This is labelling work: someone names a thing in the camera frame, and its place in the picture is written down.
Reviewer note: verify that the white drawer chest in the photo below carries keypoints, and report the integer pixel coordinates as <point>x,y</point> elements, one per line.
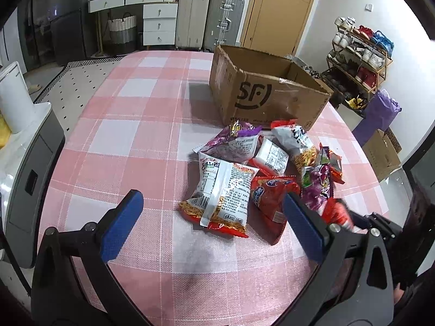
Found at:
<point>159,23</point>

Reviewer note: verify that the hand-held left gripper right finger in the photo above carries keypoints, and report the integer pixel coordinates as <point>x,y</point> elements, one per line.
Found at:
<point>302,224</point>

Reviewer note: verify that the group of assorted shoes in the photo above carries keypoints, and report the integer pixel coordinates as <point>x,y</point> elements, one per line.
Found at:
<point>360,57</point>

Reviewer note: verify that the person's right hand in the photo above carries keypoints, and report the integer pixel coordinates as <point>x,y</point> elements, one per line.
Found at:
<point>399,297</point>

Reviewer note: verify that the pink checkered tablecloth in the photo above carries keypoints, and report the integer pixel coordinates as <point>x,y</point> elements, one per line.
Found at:
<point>136,149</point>

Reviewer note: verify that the wooden door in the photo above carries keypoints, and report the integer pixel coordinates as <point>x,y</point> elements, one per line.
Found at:
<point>282,10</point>

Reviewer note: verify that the small cardboard box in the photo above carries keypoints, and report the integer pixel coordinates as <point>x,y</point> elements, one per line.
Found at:
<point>380,156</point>

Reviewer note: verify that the person's right forearm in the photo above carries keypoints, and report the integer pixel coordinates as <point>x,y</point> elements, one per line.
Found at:
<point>421,302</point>

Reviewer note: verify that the purple plastic bag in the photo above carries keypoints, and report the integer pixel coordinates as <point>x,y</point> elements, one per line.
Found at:
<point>377,115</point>

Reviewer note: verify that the white red-edged wipe packet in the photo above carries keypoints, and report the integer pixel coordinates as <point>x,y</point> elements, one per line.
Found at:
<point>272,156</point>

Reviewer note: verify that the white vanity desk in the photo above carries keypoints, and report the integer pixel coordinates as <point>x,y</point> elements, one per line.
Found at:
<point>112,0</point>

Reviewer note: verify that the white cylindrical appliance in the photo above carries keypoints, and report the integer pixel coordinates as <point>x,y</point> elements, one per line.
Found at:
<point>15,98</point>

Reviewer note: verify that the red white snack packet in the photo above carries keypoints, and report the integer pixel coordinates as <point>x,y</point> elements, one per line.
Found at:
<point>334,212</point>

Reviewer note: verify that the woven laundry basket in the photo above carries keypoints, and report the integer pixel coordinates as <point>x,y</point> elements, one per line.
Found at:
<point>122,34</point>

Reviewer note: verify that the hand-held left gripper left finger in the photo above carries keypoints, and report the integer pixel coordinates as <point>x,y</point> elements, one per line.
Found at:
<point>122,224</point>

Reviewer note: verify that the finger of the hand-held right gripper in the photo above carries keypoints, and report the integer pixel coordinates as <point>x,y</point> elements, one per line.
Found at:
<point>360,222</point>

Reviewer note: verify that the large white noodle snack packet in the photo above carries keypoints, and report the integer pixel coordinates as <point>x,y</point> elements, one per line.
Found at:
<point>221,190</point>

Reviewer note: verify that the dotted floor mat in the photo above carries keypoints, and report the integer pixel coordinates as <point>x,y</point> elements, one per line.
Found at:
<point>74,81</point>

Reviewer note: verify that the purple silver snack packet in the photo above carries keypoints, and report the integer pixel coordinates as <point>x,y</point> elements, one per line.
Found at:
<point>231,146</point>

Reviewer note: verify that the wooden shoe rack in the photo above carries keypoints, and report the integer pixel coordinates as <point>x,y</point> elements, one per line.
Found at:
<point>382,71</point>

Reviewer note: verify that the small green red snack packet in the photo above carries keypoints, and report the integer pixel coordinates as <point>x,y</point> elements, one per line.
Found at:
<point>328,159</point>

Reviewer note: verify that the black refrigerator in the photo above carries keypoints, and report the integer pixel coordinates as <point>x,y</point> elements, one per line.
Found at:
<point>73,13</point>

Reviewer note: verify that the black framed glass panel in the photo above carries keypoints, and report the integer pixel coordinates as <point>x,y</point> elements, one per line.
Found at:
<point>423,173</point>

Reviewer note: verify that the brown cardboard box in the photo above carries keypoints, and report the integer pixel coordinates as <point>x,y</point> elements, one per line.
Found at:
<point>258,88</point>

